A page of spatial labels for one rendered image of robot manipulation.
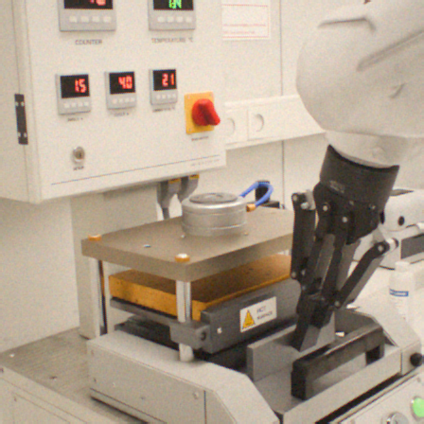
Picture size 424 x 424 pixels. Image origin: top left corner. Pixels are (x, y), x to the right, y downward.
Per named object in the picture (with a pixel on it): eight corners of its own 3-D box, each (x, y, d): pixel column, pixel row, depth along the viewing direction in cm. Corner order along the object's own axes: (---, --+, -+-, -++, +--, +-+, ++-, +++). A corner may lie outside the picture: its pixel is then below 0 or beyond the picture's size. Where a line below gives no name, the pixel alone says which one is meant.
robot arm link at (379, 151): (392, 124, 68) (374, 179, 70) (459, 114, 77) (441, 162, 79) (290, 77, 75) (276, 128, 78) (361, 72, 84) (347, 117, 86)
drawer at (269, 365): (101, 371, 96) (97, 312, 94) (221, 323, 111) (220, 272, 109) (284, 449, 75) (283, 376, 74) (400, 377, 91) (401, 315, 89)
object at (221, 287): (109, 306, 93) (104, 231, 91) (231, 266, 109) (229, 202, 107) (209, 339, 82) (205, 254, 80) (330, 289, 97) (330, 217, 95)
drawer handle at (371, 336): (290, 396, 78) (290, 360, 78) (370, 352, 89) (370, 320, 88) (305, 401, 77) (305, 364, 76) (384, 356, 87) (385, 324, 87)
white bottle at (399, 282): (398, 326, 158) (399, 258, 155) (418, 331, 154) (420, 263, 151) (382, 331, 155) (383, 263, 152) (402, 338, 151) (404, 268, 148)
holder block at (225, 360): (114, 344, 94) (114, 324, 94) (225, 303, 108) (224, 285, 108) (209, 379, 83) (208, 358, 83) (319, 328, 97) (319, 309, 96)
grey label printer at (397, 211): (318, 255, 197) (317, 190, 194) (365, 240, 210) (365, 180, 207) (397, 273, 179) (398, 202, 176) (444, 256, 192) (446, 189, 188)
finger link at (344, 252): (362, 203, 80) (373, 209, 79) (334, 294, 84) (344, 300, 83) (339, 210, 77) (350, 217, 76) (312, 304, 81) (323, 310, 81)
